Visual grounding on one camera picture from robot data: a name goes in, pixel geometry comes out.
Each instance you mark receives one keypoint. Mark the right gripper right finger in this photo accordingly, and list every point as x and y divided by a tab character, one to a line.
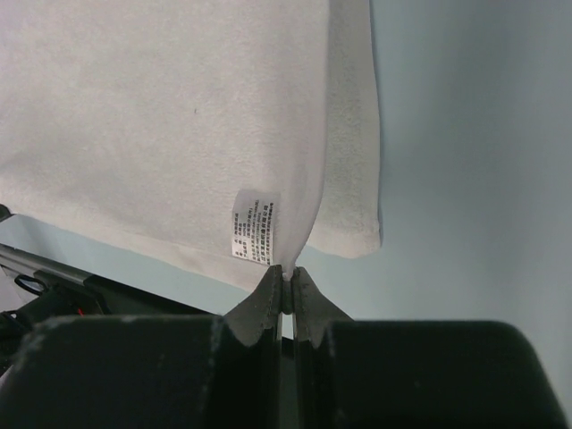
414	374

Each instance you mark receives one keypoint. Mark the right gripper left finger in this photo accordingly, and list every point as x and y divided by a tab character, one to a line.
151	371

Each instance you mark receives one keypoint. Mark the white towel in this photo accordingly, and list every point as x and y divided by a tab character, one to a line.
218	136

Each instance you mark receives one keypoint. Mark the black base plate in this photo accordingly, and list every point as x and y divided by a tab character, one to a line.
54	296

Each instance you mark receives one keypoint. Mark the aluminium frame rail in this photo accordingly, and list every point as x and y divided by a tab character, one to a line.
16	261

